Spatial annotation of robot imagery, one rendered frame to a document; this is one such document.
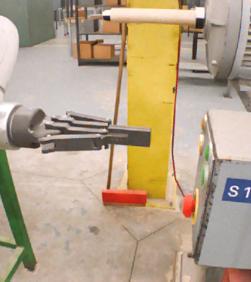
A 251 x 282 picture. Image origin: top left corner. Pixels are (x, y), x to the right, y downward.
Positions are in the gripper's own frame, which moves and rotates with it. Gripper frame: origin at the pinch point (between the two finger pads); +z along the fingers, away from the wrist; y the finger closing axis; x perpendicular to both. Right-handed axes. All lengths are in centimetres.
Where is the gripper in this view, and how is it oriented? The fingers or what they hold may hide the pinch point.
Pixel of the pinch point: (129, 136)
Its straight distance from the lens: 46.5
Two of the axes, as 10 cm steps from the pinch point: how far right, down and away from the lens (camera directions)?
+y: -1.8, 4.7, -8.6
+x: 0.0, -8.8, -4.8
